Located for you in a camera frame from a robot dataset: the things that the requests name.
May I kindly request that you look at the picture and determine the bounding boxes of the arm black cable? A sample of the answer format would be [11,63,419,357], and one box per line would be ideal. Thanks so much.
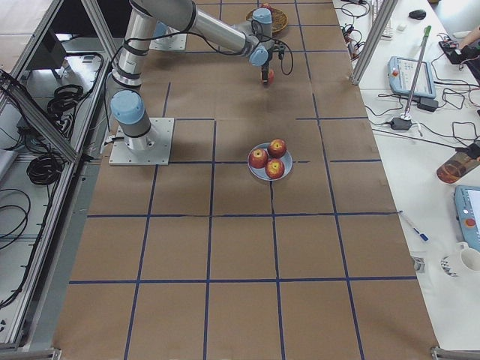
[112,22,295,75]

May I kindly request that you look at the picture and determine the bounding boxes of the blue white pen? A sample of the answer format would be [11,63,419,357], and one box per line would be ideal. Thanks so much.
[398,210,429,242]

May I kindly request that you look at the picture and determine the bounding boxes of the white mug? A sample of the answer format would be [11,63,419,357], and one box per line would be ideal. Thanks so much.
[440,241,479,278]

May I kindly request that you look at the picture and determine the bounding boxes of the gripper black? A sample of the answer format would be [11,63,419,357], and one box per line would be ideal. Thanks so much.
[261,61,270,86]

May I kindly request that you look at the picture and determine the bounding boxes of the amber drink bottle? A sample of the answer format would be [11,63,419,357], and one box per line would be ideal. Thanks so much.
[436,140,479,184]

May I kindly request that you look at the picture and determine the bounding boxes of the aluminium frame post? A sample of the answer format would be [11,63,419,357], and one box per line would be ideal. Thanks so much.
[350,0,398,86]

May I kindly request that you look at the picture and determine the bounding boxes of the blue teach pendant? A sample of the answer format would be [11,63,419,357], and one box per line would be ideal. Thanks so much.
[387,56,437,99]
[454,185,479,251]

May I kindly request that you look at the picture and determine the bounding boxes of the red yellow apple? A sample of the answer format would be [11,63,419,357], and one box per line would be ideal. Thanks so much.
[269,69,275,84]

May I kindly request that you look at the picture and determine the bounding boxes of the black computer mouse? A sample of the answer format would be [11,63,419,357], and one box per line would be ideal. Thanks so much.
[408,9,427,20]

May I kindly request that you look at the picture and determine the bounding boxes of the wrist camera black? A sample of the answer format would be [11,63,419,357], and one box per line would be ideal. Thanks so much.
[272,42,285,61]

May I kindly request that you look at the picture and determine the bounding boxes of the light blue plate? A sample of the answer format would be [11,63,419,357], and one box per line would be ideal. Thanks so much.
[247,142,293,181]

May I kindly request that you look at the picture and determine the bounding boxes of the red apple on plate left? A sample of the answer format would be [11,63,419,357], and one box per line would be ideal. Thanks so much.
[248,148,269,169]

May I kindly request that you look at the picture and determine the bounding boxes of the red apple on plate front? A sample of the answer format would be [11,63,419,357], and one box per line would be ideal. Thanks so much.
[265,158,285,180]

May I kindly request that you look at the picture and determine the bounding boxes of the red apple on plate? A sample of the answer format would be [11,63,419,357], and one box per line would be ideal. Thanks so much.
[248,148,269,169]
[265,158,285,180]
[267,139,287,158]

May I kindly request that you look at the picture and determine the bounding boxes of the red apple on plate back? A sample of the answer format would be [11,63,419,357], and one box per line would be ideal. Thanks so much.
[267,139,287,158]

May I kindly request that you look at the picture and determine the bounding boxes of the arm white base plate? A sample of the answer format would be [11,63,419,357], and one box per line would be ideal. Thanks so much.
[149,34,187,52]
[109,118,175,166]

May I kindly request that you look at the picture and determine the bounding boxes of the black power adapter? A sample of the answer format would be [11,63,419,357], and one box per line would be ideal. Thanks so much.
[389,117,413,131]

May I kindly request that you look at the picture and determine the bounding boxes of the dark red apple in basket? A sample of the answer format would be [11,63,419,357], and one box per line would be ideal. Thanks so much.
[261,3,272,11]

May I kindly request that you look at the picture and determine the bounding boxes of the woven wicker basket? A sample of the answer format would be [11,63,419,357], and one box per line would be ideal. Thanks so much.
[265,7,289,36]

